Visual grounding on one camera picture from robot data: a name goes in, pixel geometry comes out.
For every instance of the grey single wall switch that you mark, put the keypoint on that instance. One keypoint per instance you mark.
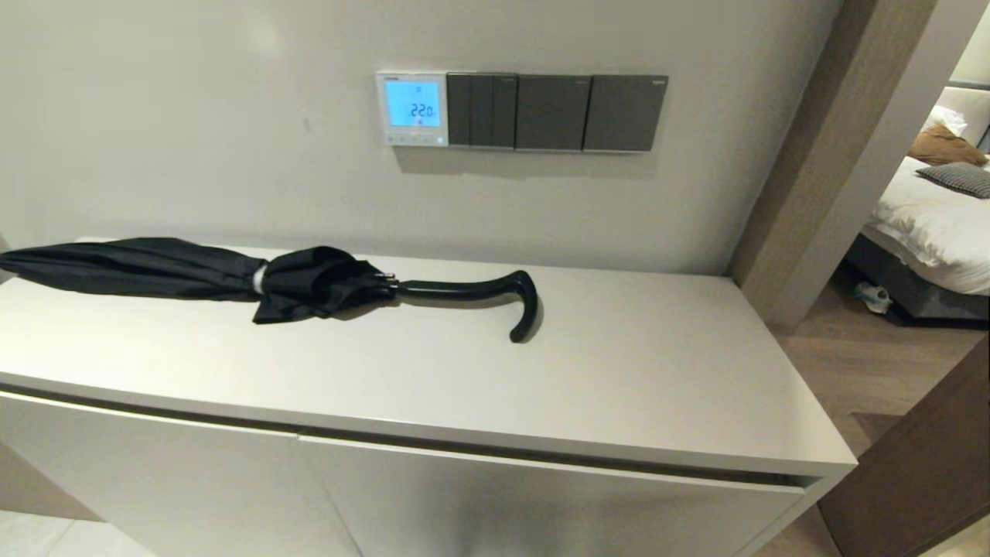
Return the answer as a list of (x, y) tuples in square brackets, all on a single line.
[(553, 113), (625, 114)]

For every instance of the small white pillow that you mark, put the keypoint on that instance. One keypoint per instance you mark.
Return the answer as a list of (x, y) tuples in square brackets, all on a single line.
[(947, 120)]

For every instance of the white sideboard cabinet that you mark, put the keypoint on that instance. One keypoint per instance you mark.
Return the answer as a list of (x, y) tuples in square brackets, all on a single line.
[(619, 371)]

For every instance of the bed with white duvet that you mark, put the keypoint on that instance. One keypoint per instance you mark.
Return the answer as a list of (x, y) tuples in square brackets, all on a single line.
[(928, 232)]

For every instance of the white teal slipper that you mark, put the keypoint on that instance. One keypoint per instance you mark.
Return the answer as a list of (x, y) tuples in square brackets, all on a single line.
[(880, 303), (865, 291)]

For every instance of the checkered grey pillow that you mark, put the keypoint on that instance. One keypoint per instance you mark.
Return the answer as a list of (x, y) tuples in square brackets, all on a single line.
[(963, 179)]

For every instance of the grey triple rocker switch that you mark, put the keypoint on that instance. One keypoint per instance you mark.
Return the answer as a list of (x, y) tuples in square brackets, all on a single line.
[(481, 111)]

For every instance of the brown wooden door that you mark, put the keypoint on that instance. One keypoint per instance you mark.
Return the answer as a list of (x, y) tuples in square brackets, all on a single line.
[(920, 464)]

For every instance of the brown cushion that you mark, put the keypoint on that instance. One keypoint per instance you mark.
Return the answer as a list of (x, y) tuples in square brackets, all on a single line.
[(943, 147)]

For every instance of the white cabinet door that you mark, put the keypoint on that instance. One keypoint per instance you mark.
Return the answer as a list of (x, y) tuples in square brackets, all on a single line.
[(155, 487), (580, 510)]

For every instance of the large white pillow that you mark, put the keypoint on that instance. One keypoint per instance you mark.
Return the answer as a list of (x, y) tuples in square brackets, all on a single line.
[(973, 108)]

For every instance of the white thermostat with blue screen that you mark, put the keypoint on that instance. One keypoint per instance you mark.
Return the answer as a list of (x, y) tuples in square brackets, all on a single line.
[(414, 108)]

